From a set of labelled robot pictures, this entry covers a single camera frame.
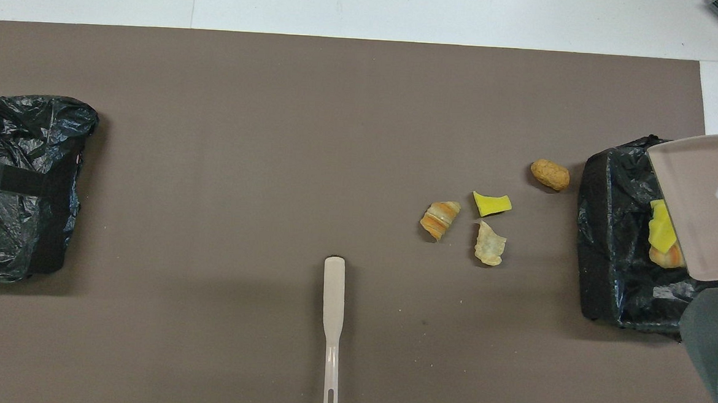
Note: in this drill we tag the beige plastic dustpan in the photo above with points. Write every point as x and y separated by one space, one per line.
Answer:
691 200

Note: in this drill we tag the yellow sponge piece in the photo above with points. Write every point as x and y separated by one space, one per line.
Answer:
663 236
491 204
658 210

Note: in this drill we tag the orange striped croissant toy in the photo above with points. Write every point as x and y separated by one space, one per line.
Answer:
439 221
666 257

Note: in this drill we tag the brown fried nugget toy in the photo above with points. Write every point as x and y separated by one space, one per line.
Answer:
549 174

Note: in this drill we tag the pale dumpling toy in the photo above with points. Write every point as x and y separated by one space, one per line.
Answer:
490 245

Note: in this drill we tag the black bag lined bin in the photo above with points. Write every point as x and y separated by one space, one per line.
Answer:
0 238
609 239

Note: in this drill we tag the brown table mat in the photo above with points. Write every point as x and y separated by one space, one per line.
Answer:
214 157

